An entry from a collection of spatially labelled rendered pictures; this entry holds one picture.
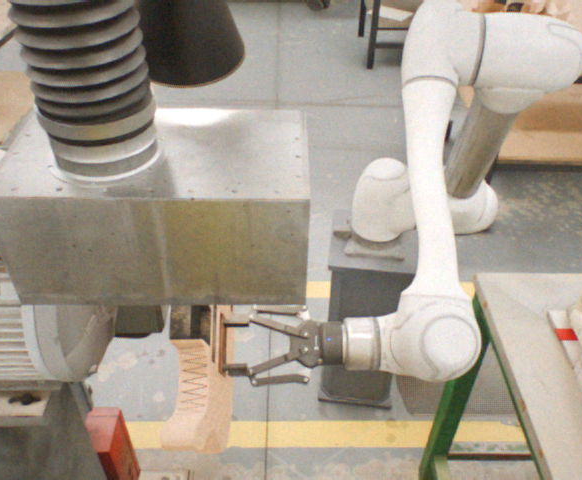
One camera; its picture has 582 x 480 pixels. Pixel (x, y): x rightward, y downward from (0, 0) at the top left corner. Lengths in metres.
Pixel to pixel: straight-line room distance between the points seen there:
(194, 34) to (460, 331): 0.49
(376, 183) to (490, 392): 1.09
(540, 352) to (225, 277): 0.82
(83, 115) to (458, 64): 0.75
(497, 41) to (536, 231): 2.11
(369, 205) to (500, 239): 1.51
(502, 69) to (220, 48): 0.61
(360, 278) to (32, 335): 1.12
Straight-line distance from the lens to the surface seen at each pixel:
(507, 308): 1.32
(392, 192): 1.56
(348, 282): 1.72
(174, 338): 0.78
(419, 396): 2.26
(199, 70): 0.66
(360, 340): 0.95
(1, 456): 1.07
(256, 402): 2.19
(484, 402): 2.31
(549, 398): 1.19
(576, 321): 1.29
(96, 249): 0.58
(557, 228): 3.21
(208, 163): 0.57
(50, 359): 0.78
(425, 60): 1.09
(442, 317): 0.78
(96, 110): 0.52
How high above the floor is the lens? 1.83
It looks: 40 degrees down
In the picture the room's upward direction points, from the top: 1 degrees clockwise
